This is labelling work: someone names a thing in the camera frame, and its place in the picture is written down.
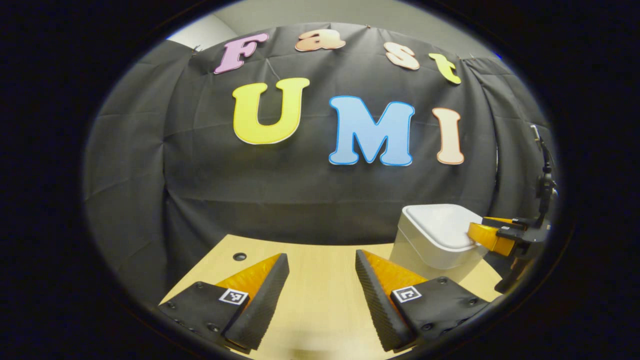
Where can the wooden desktop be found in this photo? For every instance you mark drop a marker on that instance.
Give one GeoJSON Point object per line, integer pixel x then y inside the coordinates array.
{"type": "Point", "coordinates": [320, 300]}

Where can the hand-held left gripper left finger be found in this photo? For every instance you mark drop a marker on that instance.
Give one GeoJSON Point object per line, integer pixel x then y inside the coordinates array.
{"type": "Point", "coordinates": [262, 305]}

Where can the black backdrop cloth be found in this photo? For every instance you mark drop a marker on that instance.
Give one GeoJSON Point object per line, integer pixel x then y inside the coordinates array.
{"type": "Point", "coordinates": [250, 195]}

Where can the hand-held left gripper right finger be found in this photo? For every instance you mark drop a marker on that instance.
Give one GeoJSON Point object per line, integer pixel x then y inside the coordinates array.
{"type": "Point", "coordinates": [377, 305]}

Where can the white desktop garbage bin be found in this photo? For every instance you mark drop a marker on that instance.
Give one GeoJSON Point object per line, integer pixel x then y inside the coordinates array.
{"type": "Point", "coordinates": [430, 235]}

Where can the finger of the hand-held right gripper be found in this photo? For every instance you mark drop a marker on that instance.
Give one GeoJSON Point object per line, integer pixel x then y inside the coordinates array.
{"type": "Point", "coordinates": [492, 239]}
{"type": "Point", "coordinates": [500, 221]}

